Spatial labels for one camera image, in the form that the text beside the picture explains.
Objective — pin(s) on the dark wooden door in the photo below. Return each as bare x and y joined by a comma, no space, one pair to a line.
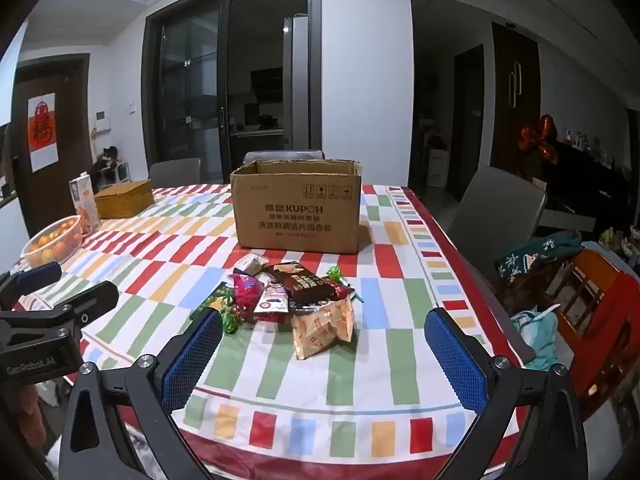
70,135

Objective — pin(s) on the orange juice carton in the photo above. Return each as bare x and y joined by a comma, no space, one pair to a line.
82,200

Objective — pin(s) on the tall dark cabinet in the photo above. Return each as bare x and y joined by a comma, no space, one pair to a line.
515,95

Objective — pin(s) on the white pink snack packet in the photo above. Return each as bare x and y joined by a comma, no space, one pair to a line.
272,301

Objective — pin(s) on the dark green snack packet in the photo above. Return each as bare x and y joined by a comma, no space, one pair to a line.
215,300

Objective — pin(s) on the silver snack bar packet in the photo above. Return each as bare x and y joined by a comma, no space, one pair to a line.
250,263

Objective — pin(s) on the brown cardboard box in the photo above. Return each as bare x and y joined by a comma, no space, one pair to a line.
295,210

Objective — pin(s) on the wooden box at left edge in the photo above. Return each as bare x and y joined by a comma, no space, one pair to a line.
122,199

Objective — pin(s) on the white wall panel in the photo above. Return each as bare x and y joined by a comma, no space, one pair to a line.
102,120

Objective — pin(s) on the beige snack packet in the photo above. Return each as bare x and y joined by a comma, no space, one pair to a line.
320,330

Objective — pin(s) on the person's left hand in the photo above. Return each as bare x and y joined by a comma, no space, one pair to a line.
30,415

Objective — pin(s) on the small red snack packet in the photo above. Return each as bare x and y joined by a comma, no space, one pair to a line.
341,291

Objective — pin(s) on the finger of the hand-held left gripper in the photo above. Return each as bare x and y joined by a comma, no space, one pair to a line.
37,276
90,300

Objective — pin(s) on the dark brown snack packet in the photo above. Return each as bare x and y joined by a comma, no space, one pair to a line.
297,280

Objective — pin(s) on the white stool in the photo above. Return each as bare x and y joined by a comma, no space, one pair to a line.
117,172

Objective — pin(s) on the dark sideboard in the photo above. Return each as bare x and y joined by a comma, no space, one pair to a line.
590,185

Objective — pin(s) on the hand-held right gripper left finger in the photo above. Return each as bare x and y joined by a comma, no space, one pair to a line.
192,360

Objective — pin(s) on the black white cat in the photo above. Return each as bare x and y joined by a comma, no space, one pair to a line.
110,156

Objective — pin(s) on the clear fruit bowl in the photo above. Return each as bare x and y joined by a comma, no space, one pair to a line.
55,252

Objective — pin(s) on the green snowflake cloth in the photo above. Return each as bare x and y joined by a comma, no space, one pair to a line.
535,252

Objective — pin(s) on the green lollipop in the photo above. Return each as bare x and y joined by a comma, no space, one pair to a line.
333,274
229,322

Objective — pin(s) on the pile of oranges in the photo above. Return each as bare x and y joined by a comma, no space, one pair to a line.
52,237

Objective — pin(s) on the teal cloth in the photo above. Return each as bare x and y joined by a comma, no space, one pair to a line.
537,335

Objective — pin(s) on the wooden chair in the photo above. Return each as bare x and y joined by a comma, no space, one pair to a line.
595,290

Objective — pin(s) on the red door poster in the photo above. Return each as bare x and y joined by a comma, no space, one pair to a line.
42,130

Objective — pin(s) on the colourful checked tablecloth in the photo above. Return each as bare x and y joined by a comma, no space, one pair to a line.
350,365

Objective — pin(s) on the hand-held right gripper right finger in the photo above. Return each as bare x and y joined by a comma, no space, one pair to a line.
455,360

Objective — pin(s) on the red foil balloon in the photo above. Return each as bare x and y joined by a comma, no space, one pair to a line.
542,135

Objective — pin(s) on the shiny foil snack packet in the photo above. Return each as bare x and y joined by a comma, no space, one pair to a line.
247,292

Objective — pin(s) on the sliding glass door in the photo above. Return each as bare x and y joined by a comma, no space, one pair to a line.
200,85

